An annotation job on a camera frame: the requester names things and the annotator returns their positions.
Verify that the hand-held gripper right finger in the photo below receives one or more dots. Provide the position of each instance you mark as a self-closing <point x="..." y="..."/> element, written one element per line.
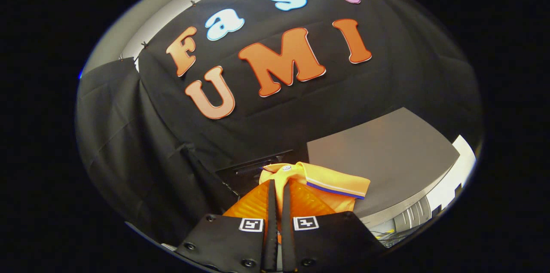
<point x="288" y="230"/>

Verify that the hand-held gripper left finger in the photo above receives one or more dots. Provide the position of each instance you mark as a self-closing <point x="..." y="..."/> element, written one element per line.
<point x="271" y="221"/>

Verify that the grey top-loading washing machine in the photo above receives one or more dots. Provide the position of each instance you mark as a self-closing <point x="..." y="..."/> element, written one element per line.
<point x="249" y="167"/>

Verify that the yellow polo shirt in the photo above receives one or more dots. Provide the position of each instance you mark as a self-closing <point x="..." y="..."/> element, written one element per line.
<point x="331" y="182"/>

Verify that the row of small black clips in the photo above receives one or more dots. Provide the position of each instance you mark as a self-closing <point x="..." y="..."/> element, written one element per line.
<point x="193" y="3"/>

